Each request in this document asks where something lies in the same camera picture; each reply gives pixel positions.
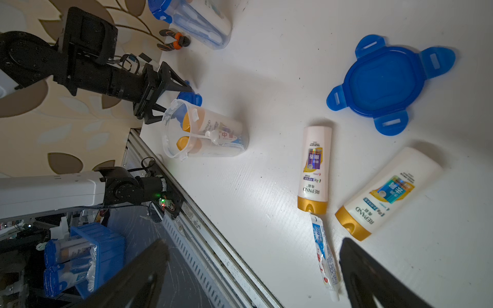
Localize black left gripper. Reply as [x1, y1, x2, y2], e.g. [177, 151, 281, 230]
[53, 6, 193, 124]

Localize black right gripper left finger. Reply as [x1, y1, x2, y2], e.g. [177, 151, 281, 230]
[74, 239, 169, 307]

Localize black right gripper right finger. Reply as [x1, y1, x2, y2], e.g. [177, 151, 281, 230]
[339, 237, 430, 307]

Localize blue lid front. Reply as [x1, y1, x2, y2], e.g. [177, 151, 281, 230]
[177, 92, 203, 107]

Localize blue lid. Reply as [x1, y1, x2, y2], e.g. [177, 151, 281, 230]
[326, 35, 456, 136]
[177, 92, 203, 107]

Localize toothpaste tube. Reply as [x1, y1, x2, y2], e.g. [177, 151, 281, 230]
[310, 214, 340, 302]

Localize clear plastic container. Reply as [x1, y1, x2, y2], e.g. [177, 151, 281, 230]
[148, 0, 232, 50]
[161, 99, 249, 160]

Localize white shampoo bottle gold cap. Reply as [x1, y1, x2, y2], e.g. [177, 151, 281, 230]
[335, 147, 443, 241]

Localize blue storage bin outside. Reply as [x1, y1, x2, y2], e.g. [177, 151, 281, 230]
[43, 223, 126, 299]

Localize orange black side cutters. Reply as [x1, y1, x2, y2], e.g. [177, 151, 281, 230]
[157, 30, 191, 51]

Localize white bottle purple label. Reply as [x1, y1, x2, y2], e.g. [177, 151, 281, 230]
[297, 126, 332, 215]

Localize blue lid upper left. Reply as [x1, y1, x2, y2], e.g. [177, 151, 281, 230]
[326, 35, 456, 136]

